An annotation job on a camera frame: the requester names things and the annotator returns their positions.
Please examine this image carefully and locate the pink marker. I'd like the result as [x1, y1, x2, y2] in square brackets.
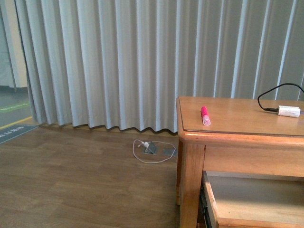
[200, 106, 211, 126]

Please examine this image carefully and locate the open metal floor socket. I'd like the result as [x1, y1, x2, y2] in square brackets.
[142, 142, 158, 154]

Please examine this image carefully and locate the black cable on table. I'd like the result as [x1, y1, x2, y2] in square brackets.
[257, 83, 304, 113]

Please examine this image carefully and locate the closed metal floor plate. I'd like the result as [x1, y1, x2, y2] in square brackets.
[163, 148, 178, 156]

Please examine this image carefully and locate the light grey pleated curtain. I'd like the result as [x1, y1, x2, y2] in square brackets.
[15, 0, 304, 132]

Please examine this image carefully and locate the wooden table drawer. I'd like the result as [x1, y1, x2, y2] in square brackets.
[200, 171, 304, 228]

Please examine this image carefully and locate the white plug adapter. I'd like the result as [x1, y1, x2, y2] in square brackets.
[138, 142, 150, 148]

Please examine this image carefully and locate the white adapter box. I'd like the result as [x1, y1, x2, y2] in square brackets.
[278, 105, 301, 118]

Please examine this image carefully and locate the white charging cable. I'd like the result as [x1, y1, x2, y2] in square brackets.
[133, 139, 177, 164]

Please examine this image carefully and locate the wooden side table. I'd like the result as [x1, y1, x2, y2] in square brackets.
[176, 96, 304, 228]

